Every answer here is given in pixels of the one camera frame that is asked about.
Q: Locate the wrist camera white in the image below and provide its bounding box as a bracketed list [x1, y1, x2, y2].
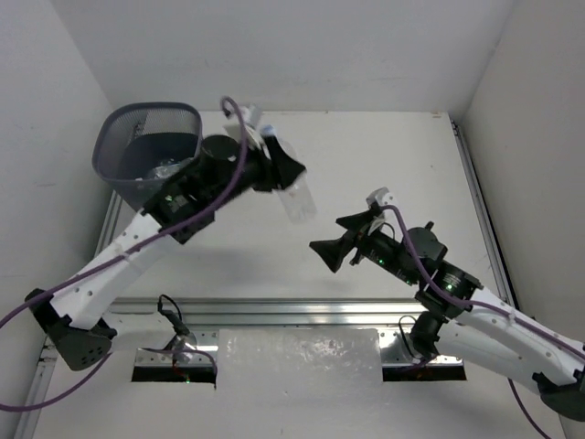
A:
[223, 104, 262, 149]
[366, 187, 394, 235]

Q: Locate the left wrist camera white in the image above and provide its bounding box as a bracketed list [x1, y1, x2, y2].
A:
[223, 104, 262, 149]

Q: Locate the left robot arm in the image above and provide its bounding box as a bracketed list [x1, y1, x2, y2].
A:
[27, 134, 306, 371]

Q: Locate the grey mesh waste bin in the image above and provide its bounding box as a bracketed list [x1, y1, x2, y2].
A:
[91, 102, 202, 210]

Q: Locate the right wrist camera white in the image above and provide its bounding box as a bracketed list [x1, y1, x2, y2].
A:
[366, 187, 394, 235]

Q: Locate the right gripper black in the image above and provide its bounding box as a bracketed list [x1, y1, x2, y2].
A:
[310, 208, 417, 285]

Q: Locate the clear bottle grey label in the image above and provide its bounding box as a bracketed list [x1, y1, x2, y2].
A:
[144, 157, 192, 180]

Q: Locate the aluminium rail frame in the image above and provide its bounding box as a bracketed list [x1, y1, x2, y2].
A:
[34, 113, 548, 380]

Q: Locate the clear bottle white cap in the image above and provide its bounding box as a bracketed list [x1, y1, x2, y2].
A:
[260, 124, 317, 224]

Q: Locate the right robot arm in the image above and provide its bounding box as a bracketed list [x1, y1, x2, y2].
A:
[310, 205, 584, 422]

